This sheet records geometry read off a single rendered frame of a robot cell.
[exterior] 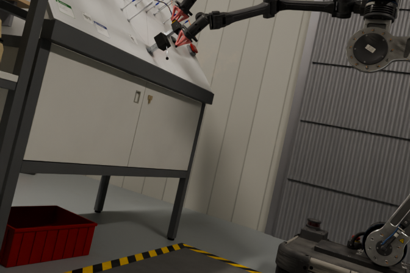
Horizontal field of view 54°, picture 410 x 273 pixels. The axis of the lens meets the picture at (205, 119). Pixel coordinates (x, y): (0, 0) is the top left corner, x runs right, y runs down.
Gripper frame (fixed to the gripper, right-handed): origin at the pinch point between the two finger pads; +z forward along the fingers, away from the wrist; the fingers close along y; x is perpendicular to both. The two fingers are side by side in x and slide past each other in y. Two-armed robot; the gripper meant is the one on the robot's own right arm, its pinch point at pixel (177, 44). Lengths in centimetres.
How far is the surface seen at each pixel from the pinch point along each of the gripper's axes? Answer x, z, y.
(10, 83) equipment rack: 56, 28, 84
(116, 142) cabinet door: 48, 38, 26
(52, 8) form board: 33, 10, 79
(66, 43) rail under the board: 41, 14, 71
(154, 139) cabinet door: 39, 34, 0
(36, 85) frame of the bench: 49, 29, 73
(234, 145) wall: -10, 36, -135
